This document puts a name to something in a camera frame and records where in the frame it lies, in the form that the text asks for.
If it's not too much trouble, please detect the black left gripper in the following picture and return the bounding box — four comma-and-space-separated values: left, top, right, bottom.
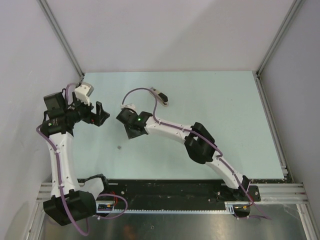
64, 92, 109, 126

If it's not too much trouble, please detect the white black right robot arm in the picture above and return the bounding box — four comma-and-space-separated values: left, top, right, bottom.
116, 107, 250, 201

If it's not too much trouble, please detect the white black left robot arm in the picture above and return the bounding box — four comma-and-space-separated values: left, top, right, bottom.
37, 92, 111, 226

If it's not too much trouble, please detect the beige and black stapler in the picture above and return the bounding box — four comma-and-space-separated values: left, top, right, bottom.
149, 87, 169, 107

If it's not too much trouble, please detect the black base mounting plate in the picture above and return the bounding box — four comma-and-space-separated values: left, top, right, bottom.
95, 177, 261, 209

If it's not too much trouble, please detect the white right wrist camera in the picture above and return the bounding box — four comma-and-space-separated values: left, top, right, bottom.
120, 103, 137, 112

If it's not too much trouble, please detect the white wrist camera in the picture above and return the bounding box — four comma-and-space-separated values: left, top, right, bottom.
74, 82, 94, 106
120, 103, 137, 112

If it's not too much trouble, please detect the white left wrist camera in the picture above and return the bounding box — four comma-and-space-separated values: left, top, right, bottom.
74, 82, 94, 106

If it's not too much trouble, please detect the grey slotted cable duct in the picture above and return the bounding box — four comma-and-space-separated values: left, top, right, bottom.
96, 201, 251, 215

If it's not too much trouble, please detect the aluminium frame rail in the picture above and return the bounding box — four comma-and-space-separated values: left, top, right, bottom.
36, 182, 309, 204

